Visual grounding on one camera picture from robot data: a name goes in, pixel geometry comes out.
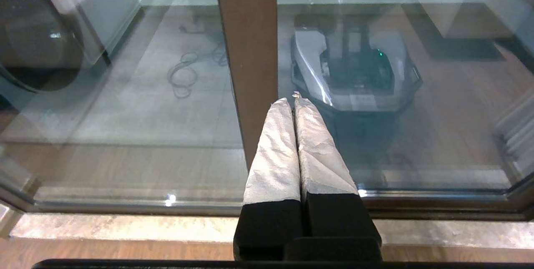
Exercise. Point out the front-load washing machine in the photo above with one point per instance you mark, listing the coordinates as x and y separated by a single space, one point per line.
37 39

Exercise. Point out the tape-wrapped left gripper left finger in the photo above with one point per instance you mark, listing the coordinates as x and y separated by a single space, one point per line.
271 164

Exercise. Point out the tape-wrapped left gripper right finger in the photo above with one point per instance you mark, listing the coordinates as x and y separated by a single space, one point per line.
325 169

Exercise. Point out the fixed glass door brown frame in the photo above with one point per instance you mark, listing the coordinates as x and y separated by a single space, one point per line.
248 52

